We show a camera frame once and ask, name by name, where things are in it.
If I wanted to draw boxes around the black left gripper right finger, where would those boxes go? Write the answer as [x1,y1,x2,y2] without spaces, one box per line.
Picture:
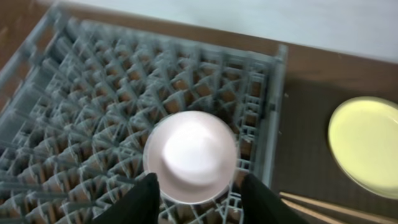
[241,174,308,224]

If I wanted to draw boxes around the wooden chopstick lower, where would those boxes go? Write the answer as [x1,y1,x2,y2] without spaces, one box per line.
[282,199,346,224]

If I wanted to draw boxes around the yellow plate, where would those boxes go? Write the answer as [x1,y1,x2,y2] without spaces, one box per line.
[328,96,397,200]

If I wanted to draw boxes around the brown serving tray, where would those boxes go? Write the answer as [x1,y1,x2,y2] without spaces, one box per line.
[272,79,397,219]

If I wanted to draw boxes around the grey dish rack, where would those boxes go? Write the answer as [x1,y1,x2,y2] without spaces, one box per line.
[1,7,288,223]

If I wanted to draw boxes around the wooden chopstick upper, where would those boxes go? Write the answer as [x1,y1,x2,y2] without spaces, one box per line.
[279,192,397,224]

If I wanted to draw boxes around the wooden chopstick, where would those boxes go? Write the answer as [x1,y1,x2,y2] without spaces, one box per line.
[279,192,397,224]
[282,199,346,224]

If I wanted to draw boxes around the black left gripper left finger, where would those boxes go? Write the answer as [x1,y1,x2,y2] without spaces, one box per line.
[92,173,160,224]

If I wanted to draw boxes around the pink bowl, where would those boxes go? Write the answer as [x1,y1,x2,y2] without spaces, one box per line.
[142,111,239,204]

